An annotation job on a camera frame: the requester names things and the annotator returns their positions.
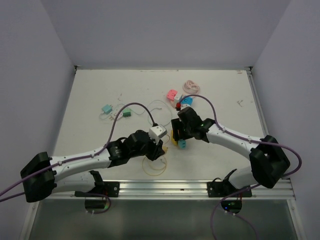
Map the yellow plug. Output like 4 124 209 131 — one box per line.
162 146 168 154

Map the yellow socket cube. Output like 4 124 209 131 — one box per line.
170 130 178 147

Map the teal charger plug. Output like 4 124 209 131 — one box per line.
101 104 113 115

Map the green plug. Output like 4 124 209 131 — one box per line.
110 107 132 121

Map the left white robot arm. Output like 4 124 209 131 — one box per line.
20 126 167 203

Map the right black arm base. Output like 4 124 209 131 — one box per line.
206 169 239 198

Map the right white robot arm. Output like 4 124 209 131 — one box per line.
171 106 290 197

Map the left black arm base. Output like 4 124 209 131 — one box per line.
74 170 120 198

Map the light blue plug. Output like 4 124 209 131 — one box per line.
177 139 187 149

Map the blue socket cube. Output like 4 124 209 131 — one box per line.
180 96 193 106

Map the pink socket cube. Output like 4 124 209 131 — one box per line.
166 89 178 101

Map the white adapter between cubes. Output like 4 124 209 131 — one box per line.
173 93 183 104

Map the yellow cable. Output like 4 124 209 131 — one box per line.
141 134 172 177

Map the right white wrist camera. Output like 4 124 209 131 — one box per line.
175 102 191 111

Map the aluminium front rail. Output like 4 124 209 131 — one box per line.
47 180 296 200

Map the teal charger cable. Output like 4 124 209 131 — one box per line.
99 99 174 131

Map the pink coiled cable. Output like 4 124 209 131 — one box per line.
182 79 202 95

